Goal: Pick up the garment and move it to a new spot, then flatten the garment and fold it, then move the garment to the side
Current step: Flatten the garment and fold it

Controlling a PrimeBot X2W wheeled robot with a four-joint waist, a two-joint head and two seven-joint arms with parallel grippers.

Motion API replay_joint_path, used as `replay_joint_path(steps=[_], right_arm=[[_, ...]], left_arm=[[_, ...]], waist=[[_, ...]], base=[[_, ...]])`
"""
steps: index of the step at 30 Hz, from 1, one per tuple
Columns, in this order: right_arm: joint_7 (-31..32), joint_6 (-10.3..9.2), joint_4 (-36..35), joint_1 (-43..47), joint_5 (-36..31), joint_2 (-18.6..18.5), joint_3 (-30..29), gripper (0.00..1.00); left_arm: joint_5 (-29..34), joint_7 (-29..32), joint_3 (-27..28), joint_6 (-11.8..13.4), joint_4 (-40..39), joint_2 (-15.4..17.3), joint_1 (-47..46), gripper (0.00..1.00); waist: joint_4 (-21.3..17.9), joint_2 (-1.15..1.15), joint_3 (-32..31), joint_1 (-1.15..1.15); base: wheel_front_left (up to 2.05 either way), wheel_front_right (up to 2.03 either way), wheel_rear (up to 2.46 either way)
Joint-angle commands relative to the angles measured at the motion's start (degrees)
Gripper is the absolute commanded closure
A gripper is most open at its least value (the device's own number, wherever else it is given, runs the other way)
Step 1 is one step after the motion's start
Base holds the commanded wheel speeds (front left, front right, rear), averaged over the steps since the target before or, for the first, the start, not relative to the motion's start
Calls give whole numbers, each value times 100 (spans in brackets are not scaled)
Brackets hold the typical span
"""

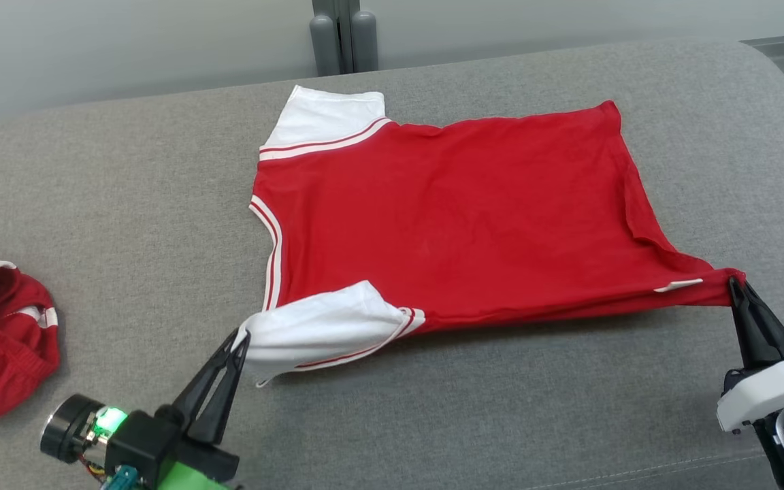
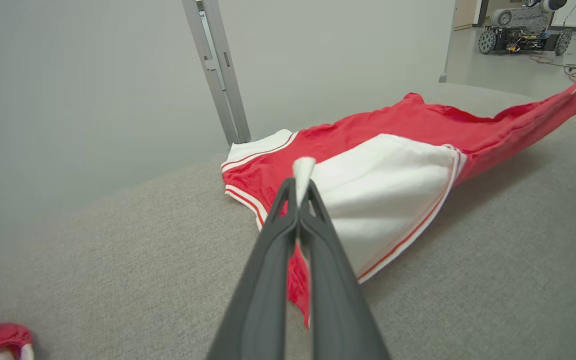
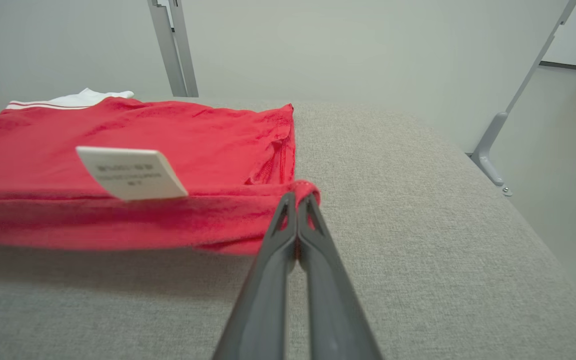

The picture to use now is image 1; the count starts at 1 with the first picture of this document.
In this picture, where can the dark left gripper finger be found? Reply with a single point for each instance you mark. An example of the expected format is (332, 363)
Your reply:
(225, 401)
(205, 381)

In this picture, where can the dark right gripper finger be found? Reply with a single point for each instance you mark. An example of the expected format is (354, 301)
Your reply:
(776, 337)
(751, 340)

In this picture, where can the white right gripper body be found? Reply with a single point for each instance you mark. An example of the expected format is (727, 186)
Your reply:
(766, 395)

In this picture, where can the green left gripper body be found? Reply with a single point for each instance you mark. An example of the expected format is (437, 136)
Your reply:
(194, 473)

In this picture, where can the grey wall post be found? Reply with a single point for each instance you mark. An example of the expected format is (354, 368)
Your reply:
(343, 37)

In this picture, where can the red shirt with white sleeves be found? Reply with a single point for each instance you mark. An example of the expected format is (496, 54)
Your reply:
(460, 218)

